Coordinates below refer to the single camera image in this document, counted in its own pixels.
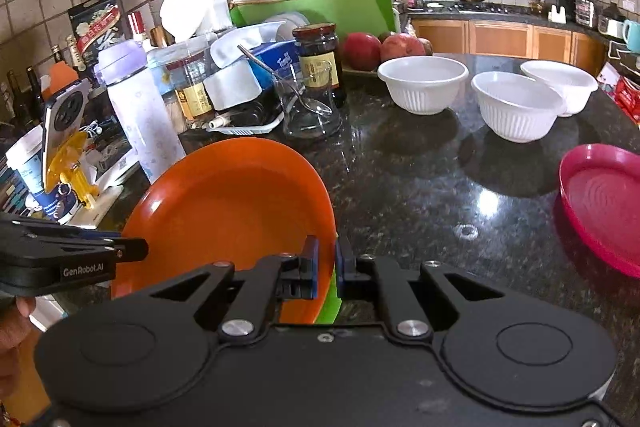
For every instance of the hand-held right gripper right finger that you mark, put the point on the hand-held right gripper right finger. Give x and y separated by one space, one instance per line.
344 269

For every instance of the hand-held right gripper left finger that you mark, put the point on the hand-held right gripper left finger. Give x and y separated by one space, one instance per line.
311 267

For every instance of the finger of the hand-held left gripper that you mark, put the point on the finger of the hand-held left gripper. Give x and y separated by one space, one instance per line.
127 249
75 229

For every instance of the green plate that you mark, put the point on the green plate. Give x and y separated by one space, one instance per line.
327 307

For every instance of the orange plate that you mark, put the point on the orange plate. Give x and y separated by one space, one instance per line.
225 207

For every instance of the white ribbed bowl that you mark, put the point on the white ribbed bowl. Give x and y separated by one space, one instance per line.
515 112
422 89
570 87

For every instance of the pink plate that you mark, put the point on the pink plate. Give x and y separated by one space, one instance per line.
600 202

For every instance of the stack of grey plates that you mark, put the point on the stack of grey plates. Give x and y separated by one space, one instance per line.
285 24

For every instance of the person's left hand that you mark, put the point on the person's left hand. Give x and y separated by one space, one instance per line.
15 337

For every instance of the yellow phone stand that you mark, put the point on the yellow phone stand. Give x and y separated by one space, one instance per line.
77 177

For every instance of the paper cup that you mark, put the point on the paper cup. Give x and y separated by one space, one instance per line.
27 172

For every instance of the smartphone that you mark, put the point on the smartphone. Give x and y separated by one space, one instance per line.
67 122

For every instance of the purple lid water bottle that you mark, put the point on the purple lid water bottle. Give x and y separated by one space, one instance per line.
142 117

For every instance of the white takeaway tray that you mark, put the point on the white takeaway tray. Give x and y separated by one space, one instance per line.
250 122

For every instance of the clear plastic jar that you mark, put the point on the clear plastic jar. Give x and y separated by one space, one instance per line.
187 82

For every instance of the dark sauce jar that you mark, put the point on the dark sauce jar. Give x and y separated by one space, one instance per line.
320 67

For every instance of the glass cup with spoon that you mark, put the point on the glass cup with spoon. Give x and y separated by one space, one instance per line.
265 69

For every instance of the black snack bag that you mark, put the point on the black snack bag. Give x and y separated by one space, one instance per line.
97 27

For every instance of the red cap bottle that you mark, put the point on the red cap bottle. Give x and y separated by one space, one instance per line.
137 29

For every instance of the blue tissue pack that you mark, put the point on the blue tissue pack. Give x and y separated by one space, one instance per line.
280 59

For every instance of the red apple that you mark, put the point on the red apple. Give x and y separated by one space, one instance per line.
361 52
402 48

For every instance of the brownish round fruit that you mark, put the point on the brownish round fruit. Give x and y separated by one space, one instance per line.
426 47

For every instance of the green cutting board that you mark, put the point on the green cutting board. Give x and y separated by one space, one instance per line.
340 7

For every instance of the wooden base cabinets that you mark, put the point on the wooden base cabinets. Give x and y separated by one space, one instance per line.
500 39

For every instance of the gas stove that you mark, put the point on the gas stove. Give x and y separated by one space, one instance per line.
485 8

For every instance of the red packets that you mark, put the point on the red packets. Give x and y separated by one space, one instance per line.
629 97

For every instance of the black kitchen appliance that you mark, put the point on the black kitchen appliance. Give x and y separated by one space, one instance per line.
562 4

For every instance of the teal mug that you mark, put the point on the teal mug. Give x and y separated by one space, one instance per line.
632 37

